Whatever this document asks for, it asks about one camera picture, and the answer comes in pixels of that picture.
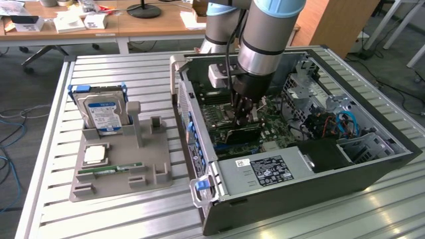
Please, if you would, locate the grey printed parts rack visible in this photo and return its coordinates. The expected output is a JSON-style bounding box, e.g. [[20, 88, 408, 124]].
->
[[68, 101, 176, 203]]

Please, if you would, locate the white box with black lid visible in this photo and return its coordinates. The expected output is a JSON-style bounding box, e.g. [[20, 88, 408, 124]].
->
[[10, 15, 46, 32]]

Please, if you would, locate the blue wire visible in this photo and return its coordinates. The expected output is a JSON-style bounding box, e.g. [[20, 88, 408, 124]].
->
[[335, 111, 363, 137]]

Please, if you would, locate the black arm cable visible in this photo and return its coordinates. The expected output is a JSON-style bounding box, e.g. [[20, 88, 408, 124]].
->
[[224, 8, 250, 94]]

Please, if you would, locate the wooden desk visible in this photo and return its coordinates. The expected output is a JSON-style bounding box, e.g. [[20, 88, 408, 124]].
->
[[0, 0, 302, 54]]

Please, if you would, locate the black Nvidia graphics card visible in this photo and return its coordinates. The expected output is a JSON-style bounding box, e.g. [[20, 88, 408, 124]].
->
[[212, 123, 263, 144]]

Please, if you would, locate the brown cardboard box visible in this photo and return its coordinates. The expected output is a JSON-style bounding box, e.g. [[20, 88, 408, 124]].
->
[[192, 0, 210, 17]]

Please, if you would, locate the white labelled box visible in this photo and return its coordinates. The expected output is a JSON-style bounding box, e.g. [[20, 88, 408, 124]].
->
[[83, 13, 110, 30]]

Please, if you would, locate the CPU socket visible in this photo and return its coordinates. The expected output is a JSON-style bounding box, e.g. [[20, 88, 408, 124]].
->
[[222, 102, 235, 120]]

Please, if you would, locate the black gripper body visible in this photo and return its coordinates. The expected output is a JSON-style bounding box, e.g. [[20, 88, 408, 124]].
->
[[232, 73, 274, 103]]

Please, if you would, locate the green RAM stick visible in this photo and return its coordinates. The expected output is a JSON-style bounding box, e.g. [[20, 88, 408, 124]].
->
[[78, 162, 144, 175]]

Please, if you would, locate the blue expansion slot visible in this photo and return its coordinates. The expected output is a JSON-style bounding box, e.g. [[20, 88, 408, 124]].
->
[[214, 140, 254, 151]]

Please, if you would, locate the wooden cabinet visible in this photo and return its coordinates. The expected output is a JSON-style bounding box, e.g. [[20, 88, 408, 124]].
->
[[294, 0, 382, 59]]

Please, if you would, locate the white paper stack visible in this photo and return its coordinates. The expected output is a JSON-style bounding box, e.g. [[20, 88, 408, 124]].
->
[[180, 11, 208, 31]]

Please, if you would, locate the black open PC case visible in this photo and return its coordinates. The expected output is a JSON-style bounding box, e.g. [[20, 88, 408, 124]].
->
[[170, 48, 424, 237]]

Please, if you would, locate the red wire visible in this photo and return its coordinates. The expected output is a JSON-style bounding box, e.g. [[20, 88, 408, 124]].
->
[[324, 115, 339, 137]]

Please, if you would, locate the black chair base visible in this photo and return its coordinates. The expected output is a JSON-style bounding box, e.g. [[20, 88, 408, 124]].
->
[[20, 44, 70, 75]]

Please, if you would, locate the blue floor cable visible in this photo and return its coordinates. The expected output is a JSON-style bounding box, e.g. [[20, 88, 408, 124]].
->
[[0, 119, 27, 212]]

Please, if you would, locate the green motherboard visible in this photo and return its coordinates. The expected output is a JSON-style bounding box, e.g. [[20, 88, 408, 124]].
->
[[195, 82, 302, 160]]

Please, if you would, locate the small metal disk bay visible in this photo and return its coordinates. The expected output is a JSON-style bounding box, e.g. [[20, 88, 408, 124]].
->
[[338, 131, 399, 164]]

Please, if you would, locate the white table frame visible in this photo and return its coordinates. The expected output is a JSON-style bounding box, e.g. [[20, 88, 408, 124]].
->
[[364, 0, 425, 50]]

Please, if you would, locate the silver CPU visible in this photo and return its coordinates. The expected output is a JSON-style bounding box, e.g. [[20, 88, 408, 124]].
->
[[83, 146, 110, 165]]

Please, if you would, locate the large metal disk bay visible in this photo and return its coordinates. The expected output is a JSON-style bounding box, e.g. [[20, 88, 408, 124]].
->
[[282, 57, 336, 125]]

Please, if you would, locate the black lamp base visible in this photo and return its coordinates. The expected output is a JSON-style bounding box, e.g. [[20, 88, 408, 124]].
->
[[127, 0, 163, 19]]

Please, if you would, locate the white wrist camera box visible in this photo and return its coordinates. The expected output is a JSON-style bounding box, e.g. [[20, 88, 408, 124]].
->
[[208, 63, 239, 88]]

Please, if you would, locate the white floor cable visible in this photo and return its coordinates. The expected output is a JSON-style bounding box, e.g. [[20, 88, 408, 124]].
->
[[0, 104, 51, 120]]

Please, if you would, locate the hard disk with blue carrier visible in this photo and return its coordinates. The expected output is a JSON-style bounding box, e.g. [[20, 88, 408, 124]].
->
[[68, 84, 131, 136]]

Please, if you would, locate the white open box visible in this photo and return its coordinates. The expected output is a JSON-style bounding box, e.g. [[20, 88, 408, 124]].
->
[[52, 11, 87, 34]]

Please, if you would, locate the silver chipset heatsink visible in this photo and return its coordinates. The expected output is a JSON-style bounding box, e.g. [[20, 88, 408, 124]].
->
[[262, 142, 280, 153]]

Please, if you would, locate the black wire bundle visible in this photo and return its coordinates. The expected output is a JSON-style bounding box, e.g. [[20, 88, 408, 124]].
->
[[288, 113, 328, 140]]

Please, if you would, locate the grey power supply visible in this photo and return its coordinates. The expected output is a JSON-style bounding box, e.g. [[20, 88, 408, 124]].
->
[[218, 146, 315, 196]]

